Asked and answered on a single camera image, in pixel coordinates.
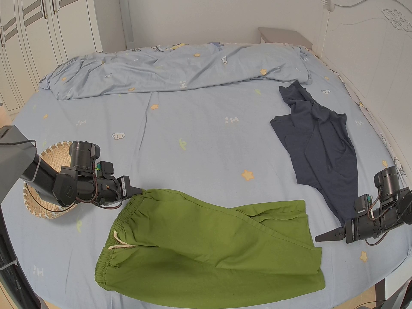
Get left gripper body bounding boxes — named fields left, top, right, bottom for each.
left=96, top=175, right=132, bottom=206

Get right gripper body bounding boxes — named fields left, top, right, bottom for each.
left=344, top=215, right=382, bottom=245

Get green shorts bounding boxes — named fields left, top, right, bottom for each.
left=94, top=188, right=326, bottom=302

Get round woven basket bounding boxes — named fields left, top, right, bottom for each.
left=23, top=141, right=79, bottom=221

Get dark blue garment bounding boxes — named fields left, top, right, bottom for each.
left=270, top=80, right=359, bottom=226

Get bed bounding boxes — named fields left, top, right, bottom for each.
left=0, top=0, right=412, bottom=309

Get pale blue quilt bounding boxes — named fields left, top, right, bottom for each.
left=39, top=42, right=313, bottom=100

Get white wardrobe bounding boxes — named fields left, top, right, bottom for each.
left=0, top=0, right=103, bottom=112

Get grey bedside table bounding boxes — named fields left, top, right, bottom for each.
left=257, top=27, right=313, bottom=50

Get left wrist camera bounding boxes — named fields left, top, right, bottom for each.
left=96, top=161, right=115, bottom=179

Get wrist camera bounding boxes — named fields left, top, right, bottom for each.
left=354, top=194, right=371, bottom=215
left=96, top=161, right=115, bottom=179

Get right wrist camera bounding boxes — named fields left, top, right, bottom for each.
left=354, top=194, right=371, bottom=215

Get black cable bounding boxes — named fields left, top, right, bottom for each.
left=0, top=139, right=37, bottom=148

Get grey wall pipe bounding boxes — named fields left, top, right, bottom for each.
left=117, top=0, right=134, bottom=49

